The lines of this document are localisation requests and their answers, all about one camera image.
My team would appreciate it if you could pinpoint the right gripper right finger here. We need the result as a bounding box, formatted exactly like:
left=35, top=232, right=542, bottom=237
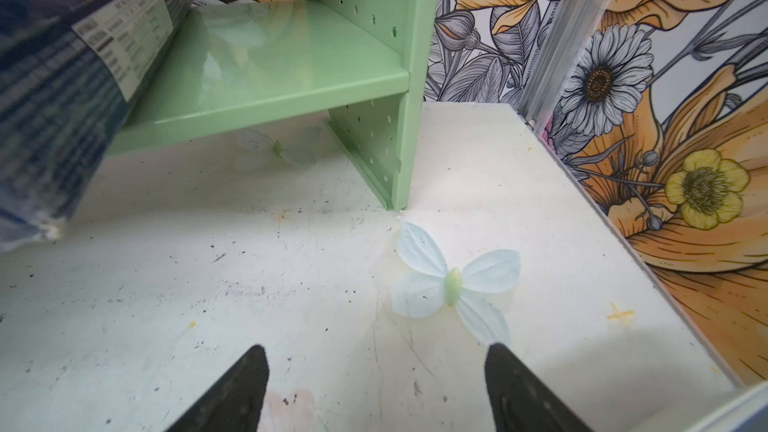
left=484, top=343, right=591, bottom=432

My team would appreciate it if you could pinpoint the green wooden shelf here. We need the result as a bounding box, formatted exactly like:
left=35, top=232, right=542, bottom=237
left=111, top=0, right=437, bottom=210

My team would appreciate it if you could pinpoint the blue Barilla spaghetti box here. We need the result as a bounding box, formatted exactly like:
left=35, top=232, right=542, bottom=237
left=1, top=0, right=191, bottom=251

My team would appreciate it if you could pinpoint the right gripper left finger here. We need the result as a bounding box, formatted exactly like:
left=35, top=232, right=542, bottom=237
left=168, top=345, right=270, bottom=432

